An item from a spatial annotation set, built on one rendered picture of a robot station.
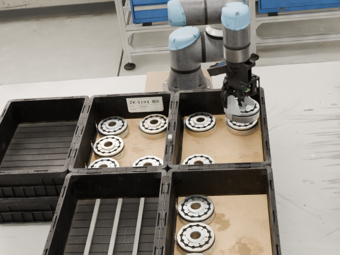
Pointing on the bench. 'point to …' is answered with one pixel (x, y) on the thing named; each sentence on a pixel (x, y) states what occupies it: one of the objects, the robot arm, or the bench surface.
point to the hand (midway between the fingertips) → (234, 111)
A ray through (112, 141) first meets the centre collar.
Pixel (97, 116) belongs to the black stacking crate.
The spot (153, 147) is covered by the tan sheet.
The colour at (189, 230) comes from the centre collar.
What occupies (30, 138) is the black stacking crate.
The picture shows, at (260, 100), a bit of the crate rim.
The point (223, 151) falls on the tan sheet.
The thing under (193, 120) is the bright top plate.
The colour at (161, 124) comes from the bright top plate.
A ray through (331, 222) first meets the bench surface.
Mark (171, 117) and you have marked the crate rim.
